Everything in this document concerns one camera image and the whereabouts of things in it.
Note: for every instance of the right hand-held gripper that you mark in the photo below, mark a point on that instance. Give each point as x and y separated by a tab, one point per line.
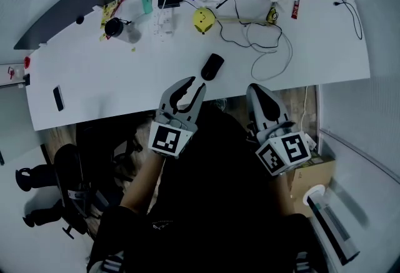
287	150

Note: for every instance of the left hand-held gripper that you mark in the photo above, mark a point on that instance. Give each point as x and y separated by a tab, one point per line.
168	140

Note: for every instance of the black computer mouse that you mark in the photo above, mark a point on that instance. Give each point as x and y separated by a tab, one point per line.
212	67

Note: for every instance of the person's right forearm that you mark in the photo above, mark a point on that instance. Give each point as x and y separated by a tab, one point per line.
282	193

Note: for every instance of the person's left forearm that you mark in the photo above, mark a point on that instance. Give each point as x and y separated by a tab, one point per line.
143	184

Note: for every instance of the person's shoe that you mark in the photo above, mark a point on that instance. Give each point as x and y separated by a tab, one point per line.
221	104

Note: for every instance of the white floor power strip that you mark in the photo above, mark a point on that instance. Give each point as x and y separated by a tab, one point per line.
311	141

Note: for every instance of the brown cardboard box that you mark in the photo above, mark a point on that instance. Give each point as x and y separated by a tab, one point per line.
312	178

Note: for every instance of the white desk power strip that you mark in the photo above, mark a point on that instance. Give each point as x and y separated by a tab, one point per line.
164	23

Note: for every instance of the black office chair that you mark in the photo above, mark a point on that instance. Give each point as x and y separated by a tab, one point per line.
106	140
72	178
34	176

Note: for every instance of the yellow round face toy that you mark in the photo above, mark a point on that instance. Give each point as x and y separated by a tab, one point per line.
203	19

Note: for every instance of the yellow measuring tape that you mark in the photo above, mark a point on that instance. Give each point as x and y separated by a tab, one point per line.
272	15

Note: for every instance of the dark-lidded clear water bottle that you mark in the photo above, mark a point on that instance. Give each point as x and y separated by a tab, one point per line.
118	29

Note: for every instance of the black power adapter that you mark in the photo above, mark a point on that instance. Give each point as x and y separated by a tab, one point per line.
168	1

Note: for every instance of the person's black clothing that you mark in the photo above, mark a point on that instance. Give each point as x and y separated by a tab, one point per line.
212	203

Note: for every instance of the red stick packet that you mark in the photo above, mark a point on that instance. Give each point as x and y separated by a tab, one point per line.
296	7

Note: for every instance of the mint green case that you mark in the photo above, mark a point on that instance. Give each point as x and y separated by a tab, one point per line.
146	1

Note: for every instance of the yellow snack packet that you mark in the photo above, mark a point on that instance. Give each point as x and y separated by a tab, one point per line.
109	11

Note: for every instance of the black smartphone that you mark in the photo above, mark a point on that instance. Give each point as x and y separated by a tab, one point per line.
58	98

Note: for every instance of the black round knob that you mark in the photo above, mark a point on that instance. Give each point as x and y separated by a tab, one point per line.
80	19

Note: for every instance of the white tower fan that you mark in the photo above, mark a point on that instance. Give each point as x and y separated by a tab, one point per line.
331	228

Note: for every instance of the dark grey divider panel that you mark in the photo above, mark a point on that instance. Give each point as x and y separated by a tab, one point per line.
68	6

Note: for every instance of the small red object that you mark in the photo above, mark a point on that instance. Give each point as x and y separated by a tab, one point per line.
27	62

